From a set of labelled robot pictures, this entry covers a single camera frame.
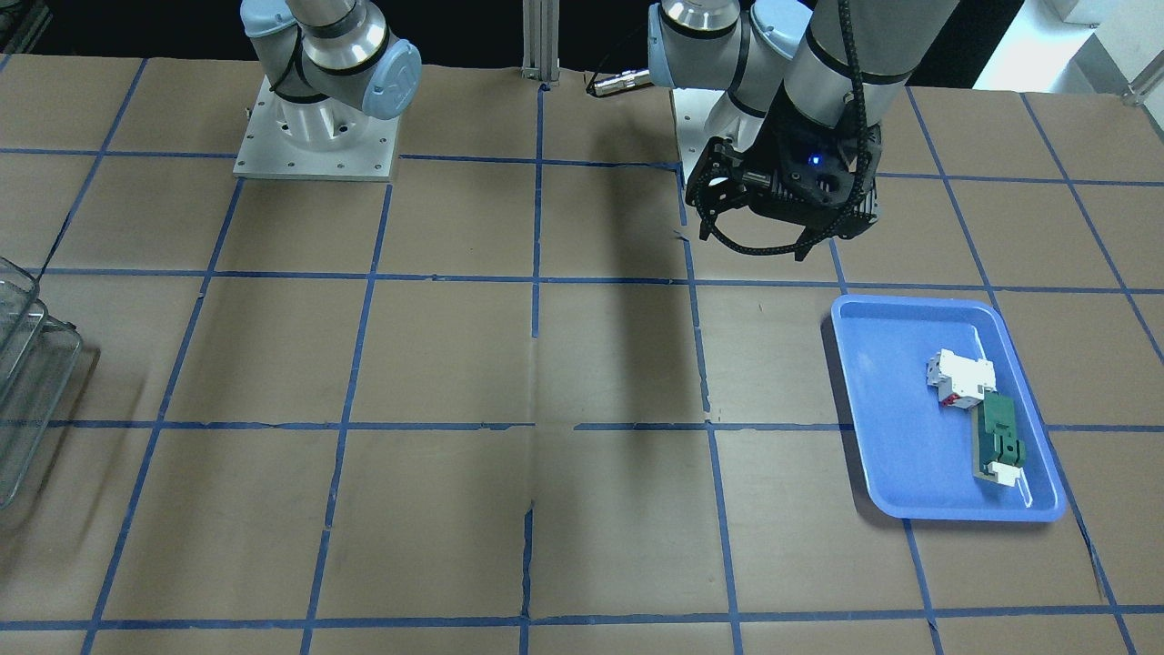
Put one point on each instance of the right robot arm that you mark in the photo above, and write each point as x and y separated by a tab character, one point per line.
333	68

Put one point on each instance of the blue plastic tray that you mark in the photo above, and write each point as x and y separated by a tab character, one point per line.
916	456

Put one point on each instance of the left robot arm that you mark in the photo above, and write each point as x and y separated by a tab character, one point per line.
820	57

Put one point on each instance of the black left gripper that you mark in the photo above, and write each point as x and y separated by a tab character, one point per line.
779	145

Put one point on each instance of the white circuit breaker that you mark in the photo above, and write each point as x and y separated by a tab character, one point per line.
959	381

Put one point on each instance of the aluminium frame post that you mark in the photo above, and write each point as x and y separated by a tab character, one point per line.
541	21

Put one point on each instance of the green terminal block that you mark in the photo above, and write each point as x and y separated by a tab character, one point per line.
998	452

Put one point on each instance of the wire mesh shelf rack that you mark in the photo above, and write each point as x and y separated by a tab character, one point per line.
39	357

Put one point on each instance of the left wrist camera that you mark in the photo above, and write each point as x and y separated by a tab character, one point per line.
817	173

